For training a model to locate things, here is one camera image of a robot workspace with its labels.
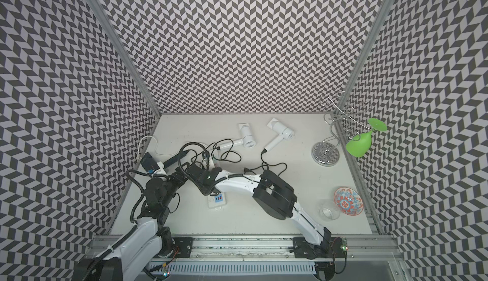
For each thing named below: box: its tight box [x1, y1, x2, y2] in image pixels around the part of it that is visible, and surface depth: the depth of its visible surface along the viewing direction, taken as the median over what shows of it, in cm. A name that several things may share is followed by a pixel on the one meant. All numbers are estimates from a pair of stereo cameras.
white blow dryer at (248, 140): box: [218, 122, 257, 151], surface depth 104 cm
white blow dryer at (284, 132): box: [263, 117, 295, 152], surface depth 104 cm
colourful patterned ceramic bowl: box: [333, 186, 364, 217], surface depth 84 cm
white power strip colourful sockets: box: [207, 192, 227, 209], surface depth 84 cm
